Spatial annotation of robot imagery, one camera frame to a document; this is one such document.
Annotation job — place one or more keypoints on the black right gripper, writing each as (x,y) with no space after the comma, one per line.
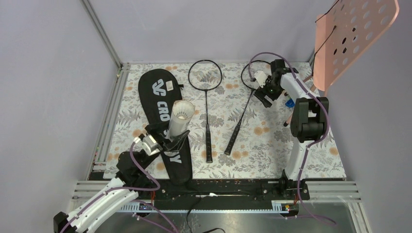
(261,92)

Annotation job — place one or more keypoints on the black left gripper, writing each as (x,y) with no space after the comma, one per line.
(166,144)

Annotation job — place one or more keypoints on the white shuttlecock tube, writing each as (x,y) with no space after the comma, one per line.
(176,125)

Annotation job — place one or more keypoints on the white shuttlecock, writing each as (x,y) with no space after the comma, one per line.
(183,110)

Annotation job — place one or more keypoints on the black badminton racket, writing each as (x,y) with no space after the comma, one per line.
(237,128)
(205,75)

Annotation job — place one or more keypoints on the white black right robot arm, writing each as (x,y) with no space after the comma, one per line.
(309,117)

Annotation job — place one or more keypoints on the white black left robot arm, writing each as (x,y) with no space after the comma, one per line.
(131,180)

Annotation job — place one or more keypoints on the colourful toy pile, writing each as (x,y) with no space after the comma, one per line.
(290,103)

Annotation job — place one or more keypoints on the floral table mat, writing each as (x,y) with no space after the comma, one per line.
(263,145)

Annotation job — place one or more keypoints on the pink perforated metal chair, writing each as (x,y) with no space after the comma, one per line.
(344,33)

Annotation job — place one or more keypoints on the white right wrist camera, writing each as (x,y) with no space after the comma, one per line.
(260,78)

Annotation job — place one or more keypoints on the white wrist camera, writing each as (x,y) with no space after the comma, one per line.
(260,78)
(148,144)

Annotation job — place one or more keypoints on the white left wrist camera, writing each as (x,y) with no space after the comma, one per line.
(148,144)

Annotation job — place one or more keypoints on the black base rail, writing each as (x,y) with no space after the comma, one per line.
(225,195)

